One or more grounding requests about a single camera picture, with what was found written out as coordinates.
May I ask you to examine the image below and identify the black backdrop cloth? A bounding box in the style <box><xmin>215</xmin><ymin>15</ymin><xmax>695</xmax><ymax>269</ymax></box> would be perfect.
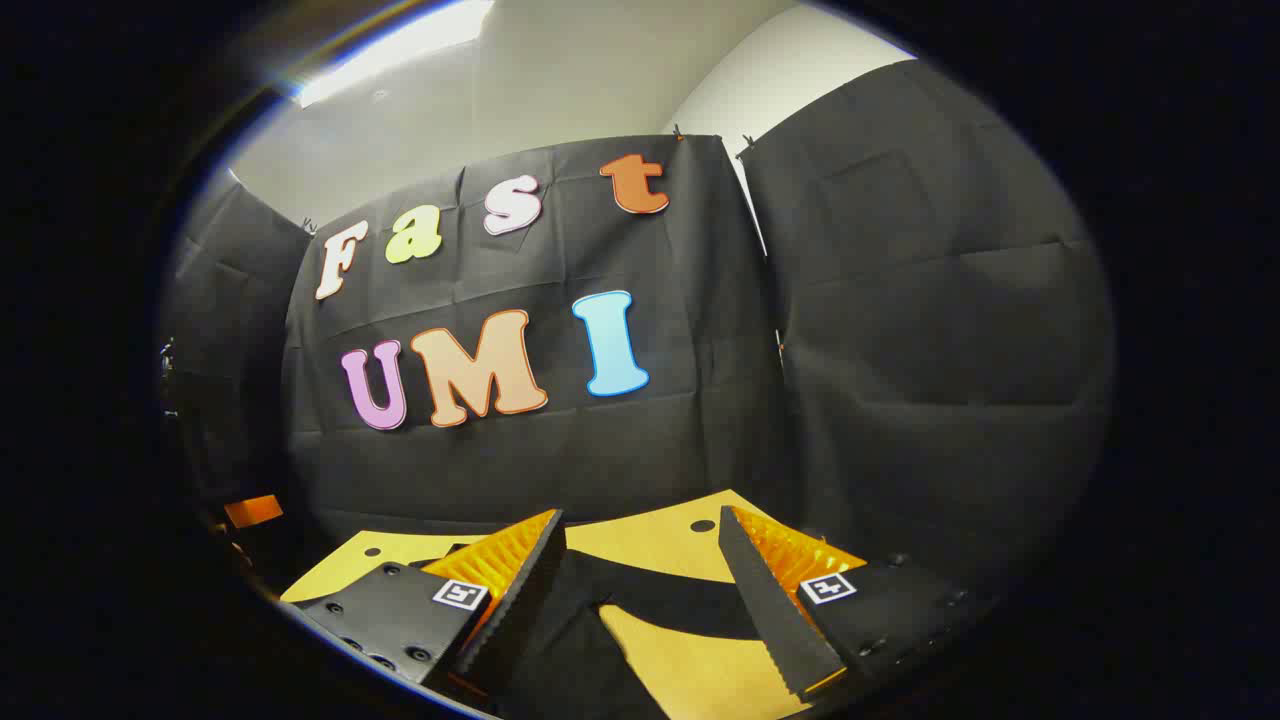
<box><xmin>160</xmin><ymin>60</ymin><xmax>1116</xmax><ymax>601</ymax></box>

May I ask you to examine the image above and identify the black buttoned coat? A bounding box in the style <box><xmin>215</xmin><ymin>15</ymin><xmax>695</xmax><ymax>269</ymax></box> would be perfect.
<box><xmin>408</xmin><ymin>543</ymin><xmax>776</xmax><ymax>720</ymax></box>

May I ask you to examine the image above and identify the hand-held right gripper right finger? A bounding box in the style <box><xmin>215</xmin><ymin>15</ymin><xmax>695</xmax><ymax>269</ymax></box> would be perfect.
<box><xmin>717</xmin><ymin>505</ymin><xmax>1001</xmax><ymax>706</ymax></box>

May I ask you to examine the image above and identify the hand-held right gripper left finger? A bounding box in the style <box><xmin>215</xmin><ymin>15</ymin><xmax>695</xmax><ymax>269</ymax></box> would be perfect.
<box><xmin>285</xmin><ymin>508</ymin><xmax>568</xmax><ymax>701</ymax></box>

